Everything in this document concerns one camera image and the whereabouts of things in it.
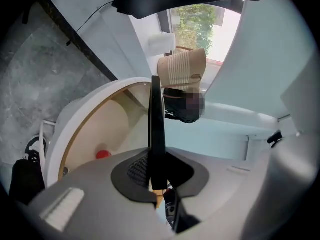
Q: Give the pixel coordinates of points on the person's left leg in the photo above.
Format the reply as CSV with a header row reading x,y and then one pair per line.
x,y
26,181

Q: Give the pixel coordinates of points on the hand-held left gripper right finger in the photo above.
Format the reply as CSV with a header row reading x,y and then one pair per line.
x,y
225,184

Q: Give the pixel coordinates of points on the person's left shoe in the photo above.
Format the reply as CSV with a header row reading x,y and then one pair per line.
x,y
35,147

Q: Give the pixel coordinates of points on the beige woven tote bag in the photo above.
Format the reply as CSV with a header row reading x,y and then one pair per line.
x,y
182,69

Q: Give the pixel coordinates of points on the round white table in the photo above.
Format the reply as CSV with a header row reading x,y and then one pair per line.
x,y
75,124

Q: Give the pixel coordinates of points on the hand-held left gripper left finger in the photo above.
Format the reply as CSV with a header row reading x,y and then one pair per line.
x,y
100,191

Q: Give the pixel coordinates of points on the small red ball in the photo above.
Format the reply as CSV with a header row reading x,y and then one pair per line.
x,y
103,154

